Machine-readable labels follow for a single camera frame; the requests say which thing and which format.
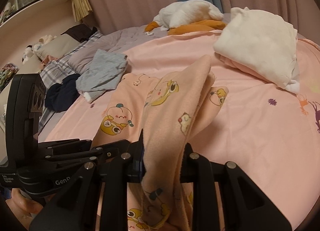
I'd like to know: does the pink cartoon print garment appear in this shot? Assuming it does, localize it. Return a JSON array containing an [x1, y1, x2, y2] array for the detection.
[[93, 55, 228, 230]]

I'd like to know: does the person's left hand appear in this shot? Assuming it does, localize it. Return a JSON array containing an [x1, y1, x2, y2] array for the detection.
[[6, 188, 43, 229]]

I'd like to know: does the dark navy garment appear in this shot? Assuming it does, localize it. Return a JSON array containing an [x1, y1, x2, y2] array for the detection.
[[44, 73, 80, 112]]

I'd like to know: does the pink animal print bedsheet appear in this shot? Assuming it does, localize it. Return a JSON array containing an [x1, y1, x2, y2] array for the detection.
[[48, 32, 319, 228]]

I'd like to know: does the plaid grey pillow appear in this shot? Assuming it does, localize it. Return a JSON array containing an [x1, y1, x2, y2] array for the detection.
[[37, 30, 104, 131]]

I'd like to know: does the grey crumpled garment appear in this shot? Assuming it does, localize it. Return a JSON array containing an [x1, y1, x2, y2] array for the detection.
[[76, 49, 127, 103]]

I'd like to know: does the small plush toy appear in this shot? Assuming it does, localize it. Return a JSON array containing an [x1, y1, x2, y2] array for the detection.
[[22, 34, 57, 65]]

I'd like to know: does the beige pillow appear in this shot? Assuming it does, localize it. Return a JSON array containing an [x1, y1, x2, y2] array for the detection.
[[35, 34, 80, 60]]

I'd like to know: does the white folded garment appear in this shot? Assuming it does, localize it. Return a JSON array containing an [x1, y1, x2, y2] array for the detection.
[[213, 7, 300, 94]]

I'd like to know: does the white goose plush toy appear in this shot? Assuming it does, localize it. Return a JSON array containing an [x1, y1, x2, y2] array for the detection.
[[144, 0, 224, 35]]

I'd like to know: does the straw woven hanging item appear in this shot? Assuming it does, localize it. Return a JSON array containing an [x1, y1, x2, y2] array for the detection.
[[71, 0, 93, 22]]

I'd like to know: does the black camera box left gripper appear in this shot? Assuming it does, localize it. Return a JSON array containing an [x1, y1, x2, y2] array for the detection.
[[5, 73, 46, 168]]

